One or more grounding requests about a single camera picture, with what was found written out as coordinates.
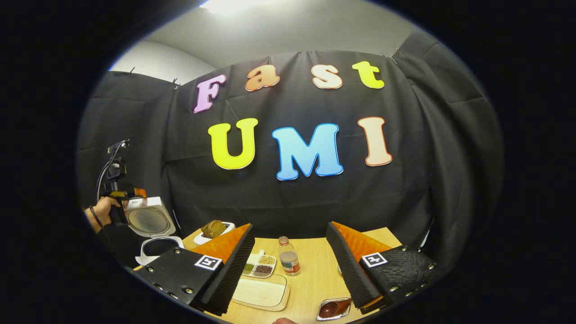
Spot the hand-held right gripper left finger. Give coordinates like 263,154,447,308
135,224,256,316

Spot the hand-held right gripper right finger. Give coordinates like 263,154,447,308
326,221,436,315

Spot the white rice cooker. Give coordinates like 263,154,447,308
124,197,185,266

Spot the clear tray of white rice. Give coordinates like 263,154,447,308
232,274,290,312

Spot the wooden spoon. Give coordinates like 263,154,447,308
319,300,351,319

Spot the wire mesh chopstick holder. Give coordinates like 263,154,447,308
316,297,353,321

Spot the white divided dish of grains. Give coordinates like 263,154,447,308
242,250,277,278

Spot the white toaster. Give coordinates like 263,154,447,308
193,221,236,246

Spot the clear plastic bottle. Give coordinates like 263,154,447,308
278,236,301,276

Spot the black backdrop cloth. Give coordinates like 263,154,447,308
77,31,504,270

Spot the ceiling light panel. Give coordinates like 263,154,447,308
200,0,288,15

